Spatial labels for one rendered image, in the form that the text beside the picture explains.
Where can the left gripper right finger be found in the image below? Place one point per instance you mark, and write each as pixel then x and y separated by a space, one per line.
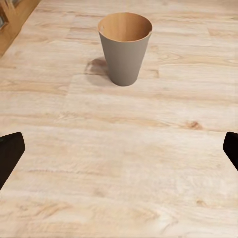
pixel 230 147

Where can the trash can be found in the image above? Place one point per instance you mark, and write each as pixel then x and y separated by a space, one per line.
pixel 124 41

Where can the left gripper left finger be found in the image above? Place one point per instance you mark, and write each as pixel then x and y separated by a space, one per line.
pixel 12 147

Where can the door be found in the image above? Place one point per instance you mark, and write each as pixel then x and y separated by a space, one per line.
pixel 13 15

